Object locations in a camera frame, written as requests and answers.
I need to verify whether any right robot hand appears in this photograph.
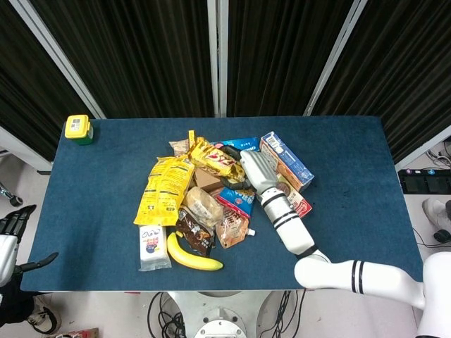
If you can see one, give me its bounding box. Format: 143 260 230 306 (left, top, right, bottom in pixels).
220 144 280 195

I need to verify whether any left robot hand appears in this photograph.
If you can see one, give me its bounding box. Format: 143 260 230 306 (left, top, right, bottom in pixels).
0 204 59 288

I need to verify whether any gold red candy bag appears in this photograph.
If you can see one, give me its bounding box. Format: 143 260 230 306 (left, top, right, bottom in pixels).
186 136 247 183

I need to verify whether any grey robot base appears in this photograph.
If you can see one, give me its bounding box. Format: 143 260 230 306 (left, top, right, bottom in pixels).
164 290 281 338

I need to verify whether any small blue snack pouch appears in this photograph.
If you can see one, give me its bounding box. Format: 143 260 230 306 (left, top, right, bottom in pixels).
215 186 257 219

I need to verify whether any small beige snack packet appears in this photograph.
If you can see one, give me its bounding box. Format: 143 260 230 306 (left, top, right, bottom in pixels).
168 138 191 158

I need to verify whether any white plastic snack packet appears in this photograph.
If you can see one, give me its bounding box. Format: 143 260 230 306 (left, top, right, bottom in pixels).
138 224 173 273

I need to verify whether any blue Oreo box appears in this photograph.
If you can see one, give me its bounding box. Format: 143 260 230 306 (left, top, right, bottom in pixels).
211 137 261 154

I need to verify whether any blue white cracker box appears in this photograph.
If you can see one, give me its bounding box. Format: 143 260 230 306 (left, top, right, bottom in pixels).
259 131 315 192

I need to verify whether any black caster wheel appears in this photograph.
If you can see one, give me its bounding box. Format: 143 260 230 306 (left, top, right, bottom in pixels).
0 182 24 208

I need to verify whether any white red pie box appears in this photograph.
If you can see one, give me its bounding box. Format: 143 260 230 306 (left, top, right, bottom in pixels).
256 172 312 220

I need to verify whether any plain brown cardboard box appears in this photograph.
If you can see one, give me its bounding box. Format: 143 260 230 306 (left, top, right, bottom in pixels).
192 167 226 193

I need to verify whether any brown spouted drink pouch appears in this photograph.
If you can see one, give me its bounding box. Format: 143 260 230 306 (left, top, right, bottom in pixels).
214 207 257 250

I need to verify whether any bread in clear bag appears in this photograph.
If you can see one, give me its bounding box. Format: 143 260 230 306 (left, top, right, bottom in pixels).
185 186 224 228

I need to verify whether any black white sneaker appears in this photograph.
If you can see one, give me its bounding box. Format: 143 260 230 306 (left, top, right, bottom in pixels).
27 294 63 334

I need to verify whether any dark brown chocolate wrapper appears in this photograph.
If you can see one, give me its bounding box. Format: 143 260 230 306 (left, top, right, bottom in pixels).
175 206 216 258

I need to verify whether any yellow chips bag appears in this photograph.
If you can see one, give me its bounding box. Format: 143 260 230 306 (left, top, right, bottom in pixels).
133 153 197 227

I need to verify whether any blue table mat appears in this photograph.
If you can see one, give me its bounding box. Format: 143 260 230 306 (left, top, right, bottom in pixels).
20 115 424 293

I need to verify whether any yellow banana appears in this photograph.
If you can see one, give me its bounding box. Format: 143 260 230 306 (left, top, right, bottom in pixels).
166 231 224 272

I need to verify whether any red cardboard box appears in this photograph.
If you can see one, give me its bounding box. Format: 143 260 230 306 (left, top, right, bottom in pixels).
57 327 100 338

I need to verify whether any black curtain panel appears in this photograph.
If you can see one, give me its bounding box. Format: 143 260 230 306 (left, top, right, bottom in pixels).
0 0 89 162
311 0 451 165
29 0 216 120
226 0 354 118

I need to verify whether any yellow-lidded green jar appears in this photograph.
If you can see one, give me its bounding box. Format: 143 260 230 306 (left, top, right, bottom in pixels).
64 114 94 146

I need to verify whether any black electronic device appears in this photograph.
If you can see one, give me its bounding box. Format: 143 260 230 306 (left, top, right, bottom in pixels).
397 168 451 195

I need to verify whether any white frame post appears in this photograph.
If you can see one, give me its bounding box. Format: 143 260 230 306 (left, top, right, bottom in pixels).
8 0 107 120
303 0 369 118
206 0 229 118

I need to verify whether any black floor cable bundle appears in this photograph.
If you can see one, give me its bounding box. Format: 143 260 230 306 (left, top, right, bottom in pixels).
259 290 300 338
147 291 187 338

